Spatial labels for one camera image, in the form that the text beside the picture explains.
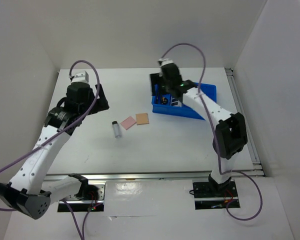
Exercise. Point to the clear bottle black cap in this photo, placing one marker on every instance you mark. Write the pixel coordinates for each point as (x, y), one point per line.
(116, 129)

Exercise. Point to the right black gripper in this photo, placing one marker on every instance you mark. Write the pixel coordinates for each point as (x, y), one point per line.
(156, 78)

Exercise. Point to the aluminium rail front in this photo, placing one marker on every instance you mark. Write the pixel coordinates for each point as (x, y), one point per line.
(149, 176)

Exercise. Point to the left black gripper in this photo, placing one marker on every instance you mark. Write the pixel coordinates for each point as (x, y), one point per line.
(102, 104)

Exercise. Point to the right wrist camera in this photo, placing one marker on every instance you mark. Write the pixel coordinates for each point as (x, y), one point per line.
(162, 62)

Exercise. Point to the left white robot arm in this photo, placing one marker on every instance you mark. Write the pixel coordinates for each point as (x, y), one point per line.
(25, 192)

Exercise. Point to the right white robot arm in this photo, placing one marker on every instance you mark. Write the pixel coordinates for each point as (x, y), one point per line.
(228, 129)

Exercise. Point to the aluminium rail right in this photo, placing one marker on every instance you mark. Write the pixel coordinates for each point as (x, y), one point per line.
(257, 165)

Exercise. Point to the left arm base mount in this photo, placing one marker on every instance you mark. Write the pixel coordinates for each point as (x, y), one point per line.
(94, 200)

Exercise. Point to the aluminium rail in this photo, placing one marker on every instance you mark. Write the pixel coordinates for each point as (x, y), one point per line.
(149, 176)
(257, 165)

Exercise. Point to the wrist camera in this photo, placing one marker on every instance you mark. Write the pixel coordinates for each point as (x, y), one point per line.
(81, 77)
(162, 62)

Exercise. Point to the pink square compact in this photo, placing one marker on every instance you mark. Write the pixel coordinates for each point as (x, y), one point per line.
(128, 123)

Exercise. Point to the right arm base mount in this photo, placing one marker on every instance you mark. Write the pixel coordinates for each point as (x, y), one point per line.
(206, 199)

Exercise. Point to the small orange black brush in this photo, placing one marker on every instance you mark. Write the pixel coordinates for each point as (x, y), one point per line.
(164, 101)

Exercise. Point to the tan square compact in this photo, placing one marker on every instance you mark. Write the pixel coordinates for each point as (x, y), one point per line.
(142, 118)

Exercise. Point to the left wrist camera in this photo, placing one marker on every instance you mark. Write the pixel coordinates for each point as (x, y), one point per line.
(81, 77)

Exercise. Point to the thin black makeup brush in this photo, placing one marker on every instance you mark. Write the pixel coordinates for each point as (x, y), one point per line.
(157, 94)

